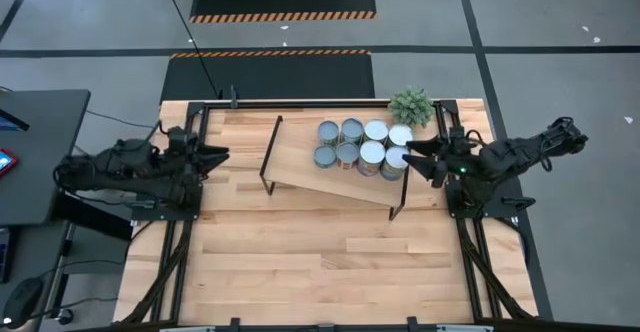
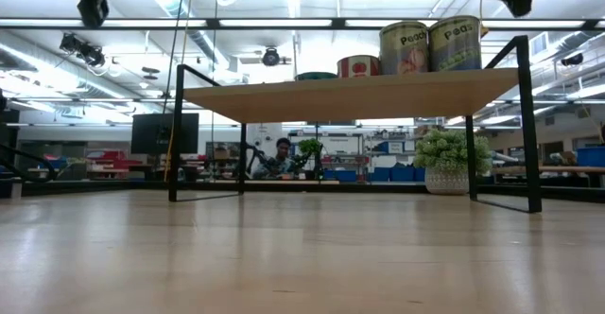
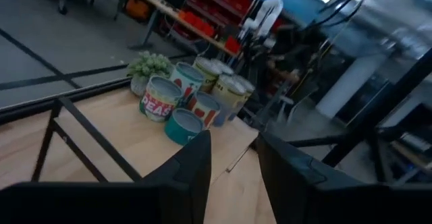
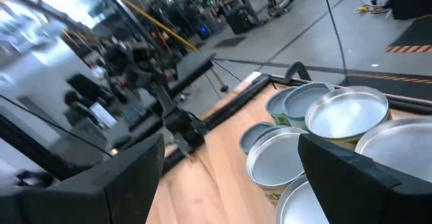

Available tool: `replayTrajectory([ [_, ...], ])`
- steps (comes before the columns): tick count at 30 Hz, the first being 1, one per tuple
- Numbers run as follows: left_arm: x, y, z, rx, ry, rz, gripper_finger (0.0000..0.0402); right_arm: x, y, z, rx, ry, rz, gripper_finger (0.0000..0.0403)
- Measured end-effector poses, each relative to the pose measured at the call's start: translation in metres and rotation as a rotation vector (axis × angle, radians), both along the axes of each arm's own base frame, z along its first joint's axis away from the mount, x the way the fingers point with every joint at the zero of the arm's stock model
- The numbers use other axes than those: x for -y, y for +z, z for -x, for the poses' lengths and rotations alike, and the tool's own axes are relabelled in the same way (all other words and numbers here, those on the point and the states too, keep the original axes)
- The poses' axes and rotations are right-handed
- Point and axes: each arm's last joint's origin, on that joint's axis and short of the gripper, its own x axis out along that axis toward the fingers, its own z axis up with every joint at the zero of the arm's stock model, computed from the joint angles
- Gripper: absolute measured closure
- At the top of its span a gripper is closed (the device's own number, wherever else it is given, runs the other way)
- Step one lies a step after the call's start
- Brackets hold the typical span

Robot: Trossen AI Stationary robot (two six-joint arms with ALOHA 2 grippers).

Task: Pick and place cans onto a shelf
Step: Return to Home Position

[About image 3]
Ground mixed vegetables can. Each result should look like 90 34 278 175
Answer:
169 61 205 100

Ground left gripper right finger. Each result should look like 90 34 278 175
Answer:
256 132 360 224

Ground orange storage bin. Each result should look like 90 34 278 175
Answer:
178 9 217 38

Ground orange bag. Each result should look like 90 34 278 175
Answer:
125 0 152 21

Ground long wooden workbench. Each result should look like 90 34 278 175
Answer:
130 0 241 59

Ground green dotted peas can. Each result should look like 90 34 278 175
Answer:
138 75 185 123

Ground green potted plant white pot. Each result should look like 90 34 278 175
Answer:
126 50 173 97

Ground yellow-green labelled can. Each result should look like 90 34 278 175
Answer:
192 56 223 94

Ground white round column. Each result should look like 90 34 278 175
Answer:
317 53 386 119

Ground white machine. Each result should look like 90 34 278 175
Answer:
240 0 285 49

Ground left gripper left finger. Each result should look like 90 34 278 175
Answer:
140 130 213 224

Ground black aluminium rig frame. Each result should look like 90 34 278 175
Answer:
0 48 432 184

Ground wooden shelf black metal legs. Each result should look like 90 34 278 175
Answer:
31 87 260 184

